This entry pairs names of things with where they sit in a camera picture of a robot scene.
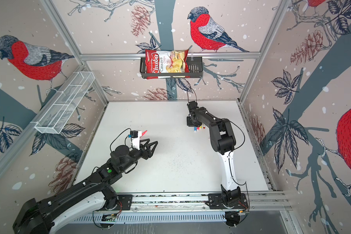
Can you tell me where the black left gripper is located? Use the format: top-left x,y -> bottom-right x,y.
120,137 -> 158,173

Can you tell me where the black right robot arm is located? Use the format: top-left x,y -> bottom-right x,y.
187,101 -> 241,207

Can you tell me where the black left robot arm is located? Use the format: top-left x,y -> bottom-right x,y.
12,139 -> 158,234

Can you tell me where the red cassava chips bag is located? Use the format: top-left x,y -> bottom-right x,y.
142,50 -> 190,80

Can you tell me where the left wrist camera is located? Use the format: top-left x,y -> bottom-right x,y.
130,130 -> 142,150

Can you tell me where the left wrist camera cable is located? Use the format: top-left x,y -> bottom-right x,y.
109,128 -> 132,153

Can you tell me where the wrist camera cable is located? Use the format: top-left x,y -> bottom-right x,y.
109,128 -> 132,153
185,86 -> 198,103

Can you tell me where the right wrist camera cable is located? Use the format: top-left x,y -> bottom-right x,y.
185,86 -> 198,103

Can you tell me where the black wall basket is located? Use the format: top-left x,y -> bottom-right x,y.
139,57 -> 203,80

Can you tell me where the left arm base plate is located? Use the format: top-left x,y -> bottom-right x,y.
96,194 -> 133,212

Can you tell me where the white perforated cable duct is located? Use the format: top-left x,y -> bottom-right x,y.
70,212 -> 226,225

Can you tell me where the white wire mesh shelf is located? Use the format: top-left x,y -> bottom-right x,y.
35,71 -> 95,134

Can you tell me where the aluminium mounting rail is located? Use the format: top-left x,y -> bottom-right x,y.
46,191 -> 293,214

